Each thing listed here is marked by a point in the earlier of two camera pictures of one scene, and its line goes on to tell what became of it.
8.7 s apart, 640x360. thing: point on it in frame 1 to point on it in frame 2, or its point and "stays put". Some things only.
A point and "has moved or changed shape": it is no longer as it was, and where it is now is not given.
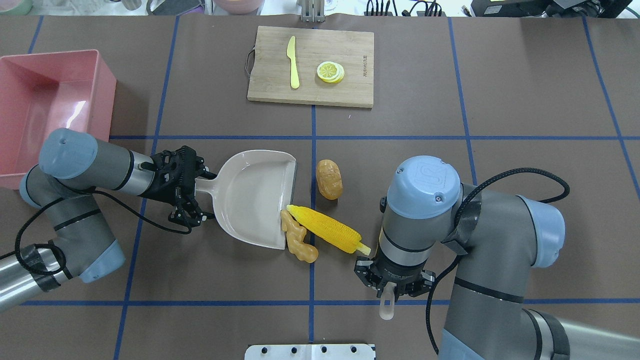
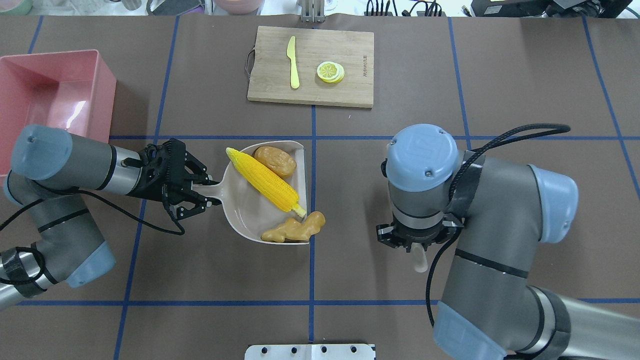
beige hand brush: (387, 301) has moved or changed shape
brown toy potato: (329, 179) to (281, 163)
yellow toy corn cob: (328, 229) to (266, 182)
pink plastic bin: (41, 92) stays put
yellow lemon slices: (330, 71) stays put
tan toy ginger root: (295, 235) to (293, 230)
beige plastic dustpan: (250, 190) has moved or changed shape
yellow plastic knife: (291, 53) stays put
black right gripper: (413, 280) to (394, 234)
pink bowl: (238, 7) stays put
